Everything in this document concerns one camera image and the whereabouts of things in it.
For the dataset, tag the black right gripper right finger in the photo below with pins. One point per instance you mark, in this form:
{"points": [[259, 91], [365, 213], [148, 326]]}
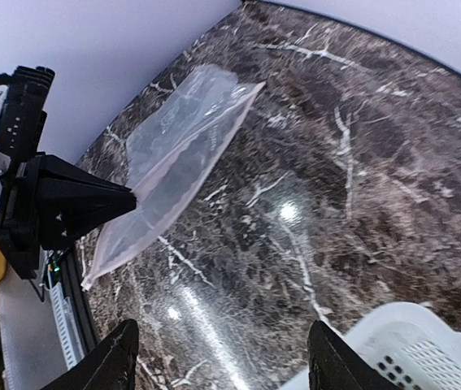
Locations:
{"points": [[334, 365]]}

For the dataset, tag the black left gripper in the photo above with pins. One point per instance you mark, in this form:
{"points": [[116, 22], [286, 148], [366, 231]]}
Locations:
{"points": [[70, 204]]}

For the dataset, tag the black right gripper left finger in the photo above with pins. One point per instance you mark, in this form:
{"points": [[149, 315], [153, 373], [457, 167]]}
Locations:
{"points": [[111, 365]]}

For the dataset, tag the white plastic basket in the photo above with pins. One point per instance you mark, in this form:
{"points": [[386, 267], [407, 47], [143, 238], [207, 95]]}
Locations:
{"points": [[407, 344]]}

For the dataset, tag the clear zip top bag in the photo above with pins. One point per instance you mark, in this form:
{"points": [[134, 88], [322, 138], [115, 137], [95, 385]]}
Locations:
{"points": [[169, 156]]}

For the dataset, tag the white slotted cable duct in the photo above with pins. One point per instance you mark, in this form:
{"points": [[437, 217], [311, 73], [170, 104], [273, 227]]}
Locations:
{"points": [[67, 329]]}

